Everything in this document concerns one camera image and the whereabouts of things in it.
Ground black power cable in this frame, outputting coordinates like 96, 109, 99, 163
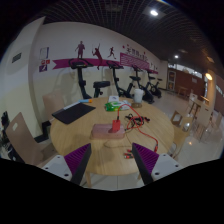
124, 113, 151, 129

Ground red charger block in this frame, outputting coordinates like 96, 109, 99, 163
111, 118, 122, 134

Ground group of exercise bikes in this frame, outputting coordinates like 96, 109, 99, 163
68, 58, 163, 104

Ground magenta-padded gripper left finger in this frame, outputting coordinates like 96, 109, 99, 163
41, 143, 92, 186

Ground wooden chair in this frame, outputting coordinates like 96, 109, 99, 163
4, 112, 58, 166

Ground white tissue pack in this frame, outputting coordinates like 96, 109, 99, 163
108, 95, 121, 103

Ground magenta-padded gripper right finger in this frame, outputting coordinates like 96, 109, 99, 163
131, 142, 184, 185

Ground small wall posters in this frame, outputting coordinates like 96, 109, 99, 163
38, 46, 51, 73

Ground white cup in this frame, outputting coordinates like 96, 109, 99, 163
133, 88, 145, 105

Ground group of ceiling lights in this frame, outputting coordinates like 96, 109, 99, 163
149, 9, 214, 81

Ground black flat mat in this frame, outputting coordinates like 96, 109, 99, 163
51, 102, 97, 125

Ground dark wall sign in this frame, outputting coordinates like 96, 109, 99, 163
11, 52, 23, 64

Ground group of wooden chairs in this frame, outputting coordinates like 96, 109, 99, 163
169, 93, 223, 158

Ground green wet wipes pack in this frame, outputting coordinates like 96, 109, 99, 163
104, 100, 131, 112

